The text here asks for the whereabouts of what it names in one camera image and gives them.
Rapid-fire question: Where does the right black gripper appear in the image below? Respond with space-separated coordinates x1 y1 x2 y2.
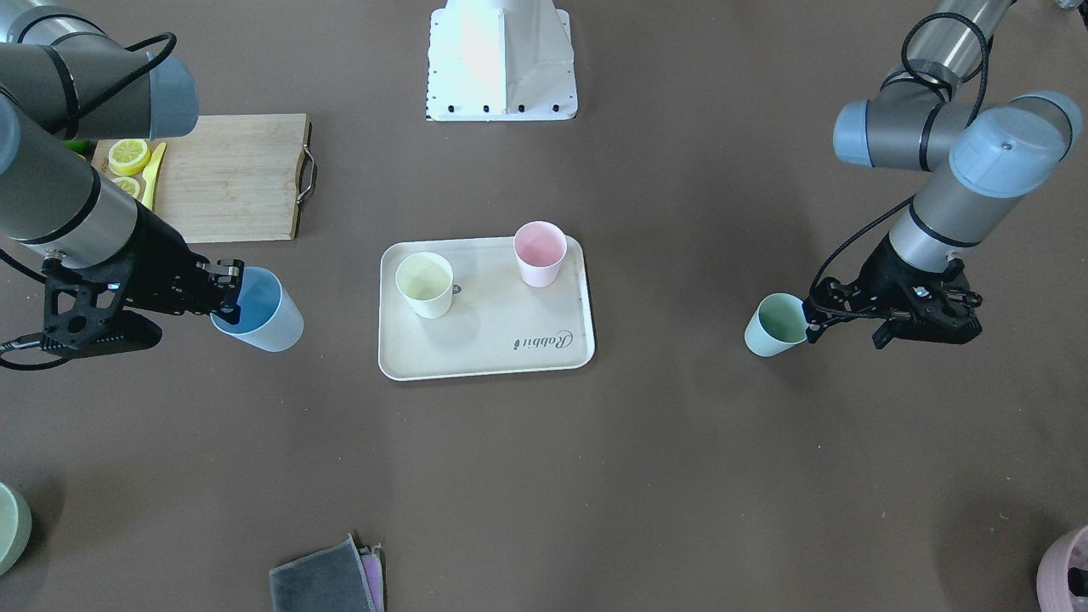
92 199 245 325

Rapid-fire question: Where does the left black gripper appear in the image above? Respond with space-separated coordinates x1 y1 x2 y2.
802 236 982 351

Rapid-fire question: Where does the blue cup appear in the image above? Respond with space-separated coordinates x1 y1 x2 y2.
210 267 304 353

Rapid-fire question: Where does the green cup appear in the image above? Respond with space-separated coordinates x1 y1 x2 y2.
745 293 808 358

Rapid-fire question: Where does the pale yellow cup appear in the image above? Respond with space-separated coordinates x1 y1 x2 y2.
394 252 454 319

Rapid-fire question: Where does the pink cup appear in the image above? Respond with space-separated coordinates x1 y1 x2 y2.
514 220 568 289

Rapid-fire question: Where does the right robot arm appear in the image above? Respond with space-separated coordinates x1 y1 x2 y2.
3 1 244 322

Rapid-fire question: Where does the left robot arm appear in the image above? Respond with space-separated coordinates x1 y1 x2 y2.
803 1 1084 348

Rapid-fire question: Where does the beige rabbit tray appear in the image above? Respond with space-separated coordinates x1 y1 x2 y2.
378 236 596 381

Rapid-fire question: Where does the wooden cutting board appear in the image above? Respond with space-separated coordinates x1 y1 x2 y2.
89 114 318 245

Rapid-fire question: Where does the yellow plastic knife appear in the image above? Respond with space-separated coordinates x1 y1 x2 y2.
140 142 166 211

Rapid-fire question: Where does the lemon slice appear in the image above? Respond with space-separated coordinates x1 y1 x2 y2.
106 139 151 178
111 178 143 201

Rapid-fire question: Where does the green lime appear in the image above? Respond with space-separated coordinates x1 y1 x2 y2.
65 140 94 156

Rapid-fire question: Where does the mint green bowl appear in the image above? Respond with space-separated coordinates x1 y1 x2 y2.
1 484 32 575

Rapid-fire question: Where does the grey folded cloth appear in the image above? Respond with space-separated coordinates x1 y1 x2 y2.
269 535 386 611

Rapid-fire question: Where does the pink bowl with ice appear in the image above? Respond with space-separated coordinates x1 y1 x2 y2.
1036 526 1087 611

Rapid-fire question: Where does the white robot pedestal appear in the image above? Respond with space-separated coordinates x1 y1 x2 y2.
425 1 579 122

